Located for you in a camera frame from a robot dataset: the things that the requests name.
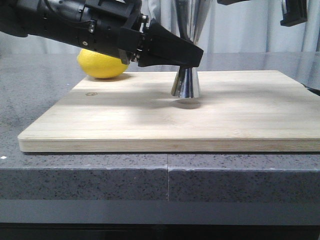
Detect silver double jigger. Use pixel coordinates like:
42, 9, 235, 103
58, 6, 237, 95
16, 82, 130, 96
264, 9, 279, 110
171, 0, 212, 99

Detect yellow lemon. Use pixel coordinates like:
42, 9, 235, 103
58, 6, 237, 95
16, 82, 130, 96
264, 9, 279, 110
76, 49, 129, 79

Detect wooden cutting board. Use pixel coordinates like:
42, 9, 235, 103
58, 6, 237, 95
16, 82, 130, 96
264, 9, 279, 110
18, 70, 320, 152

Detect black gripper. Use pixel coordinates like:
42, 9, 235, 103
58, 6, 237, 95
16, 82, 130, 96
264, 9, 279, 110
280, 0, 308, 27
81, 0, 204, 68

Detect grey curtain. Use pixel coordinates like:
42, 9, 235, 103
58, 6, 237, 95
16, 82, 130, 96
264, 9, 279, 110
0, 0, 320, 54

